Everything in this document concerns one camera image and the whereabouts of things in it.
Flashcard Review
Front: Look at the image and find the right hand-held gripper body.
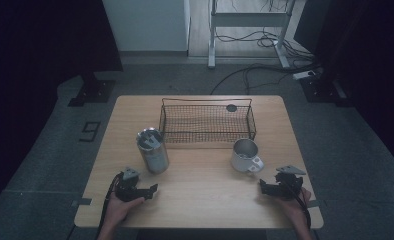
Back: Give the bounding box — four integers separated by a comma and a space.
274, 165, 308, 201

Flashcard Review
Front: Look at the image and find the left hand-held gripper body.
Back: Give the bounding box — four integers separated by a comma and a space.
114, 166, 143, 203

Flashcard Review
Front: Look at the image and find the metal mug with handle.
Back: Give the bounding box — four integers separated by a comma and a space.
230, 138, 265, 174

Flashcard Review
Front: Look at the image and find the stainless steel tumbler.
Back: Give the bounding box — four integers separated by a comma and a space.
135, 127, 170, 175

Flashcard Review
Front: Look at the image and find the black wire mesh basket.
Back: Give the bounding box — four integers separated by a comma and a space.
158, 97, 258, 145

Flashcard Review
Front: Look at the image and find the person's left hand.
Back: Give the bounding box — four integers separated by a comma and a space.
104, 192, 146, 228

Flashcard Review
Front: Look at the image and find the person's right hand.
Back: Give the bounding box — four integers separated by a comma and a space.
275, 186, 313, 225

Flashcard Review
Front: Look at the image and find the black stand base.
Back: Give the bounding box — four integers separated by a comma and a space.
299, 74, 353, 108
67, 71, 117, 108

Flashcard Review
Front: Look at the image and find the white power strip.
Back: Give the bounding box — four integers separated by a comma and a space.
292, 69, 318, 81

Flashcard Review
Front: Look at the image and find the black curtain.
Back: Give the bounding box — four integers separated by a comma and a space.
0, 0, 124, 141
293, 0, 394, 168

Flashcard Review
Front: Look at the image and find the white cabinet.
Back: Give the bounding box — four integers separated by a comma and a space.
102, 0, 191, 53

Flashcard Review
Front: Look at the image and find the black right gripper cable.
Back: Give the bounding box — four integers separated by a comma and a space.
286, 181, 313, 232

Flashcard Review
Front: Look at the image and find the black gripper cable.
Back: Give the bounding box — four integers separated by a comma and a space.
94, 171, 124, 240
286, 181, 313, 232

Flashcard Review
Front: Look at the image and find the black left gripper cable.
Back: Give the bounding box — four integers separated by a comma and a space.
94, 171, 124, 240

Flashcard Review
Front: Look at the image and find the long black floor cable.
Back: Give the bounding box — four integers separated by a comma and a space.
209, 63, 323, 96

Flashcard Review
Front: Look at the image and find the tangle of black floor cables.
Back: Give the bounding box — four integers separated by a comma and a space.
214, 28, 319, 68

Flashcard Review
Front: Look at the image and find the white desk frame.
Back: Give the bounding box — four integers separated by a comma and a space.
207, 0, 298, 70

